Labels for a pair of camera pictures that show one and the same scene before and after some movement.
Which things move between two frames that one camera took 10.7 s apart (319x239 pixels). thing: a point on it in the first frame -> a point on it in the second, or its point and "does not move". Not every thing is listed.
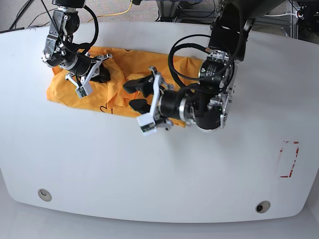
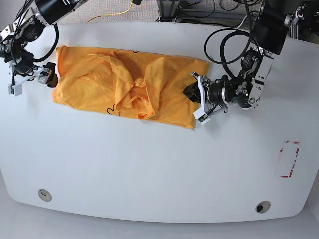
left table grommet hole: [44, 194] does not move
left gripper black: [170, 101] -> [217, 92]
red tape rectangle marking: [296, 142] does not move
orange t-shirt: [111, 96] does not move
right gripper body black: [81, 65] -> [26, 66]
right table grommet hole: [262, 206] does not move
